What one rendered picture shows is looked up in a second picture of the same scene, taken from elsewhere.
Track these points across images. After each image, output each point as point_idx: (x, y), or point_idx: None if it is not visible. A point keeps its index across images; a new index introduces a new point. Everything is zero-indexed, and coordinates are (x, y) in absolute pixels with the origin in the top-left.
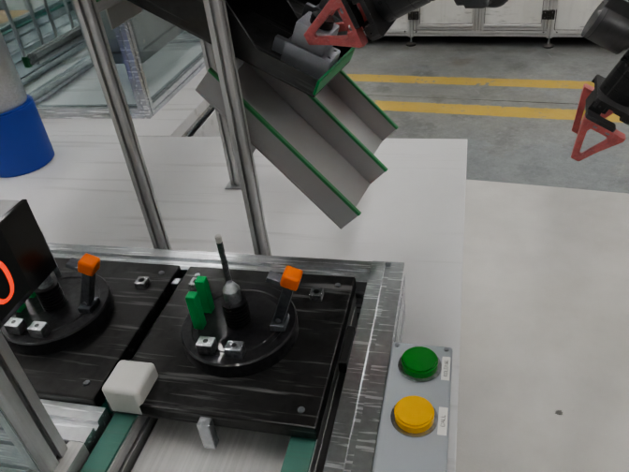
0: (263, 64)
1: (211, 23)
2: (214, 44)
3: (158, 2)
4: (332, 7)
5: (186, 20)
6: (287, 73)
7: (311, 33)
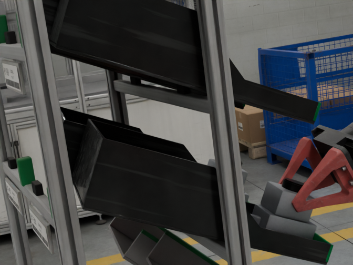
0: (269, 243)
1: (233, 208)
2: (235, 231)
3: (135, 202)
4: (334, 166)
5: (173, 215)
6: (297, 245)
7: (302, 199)
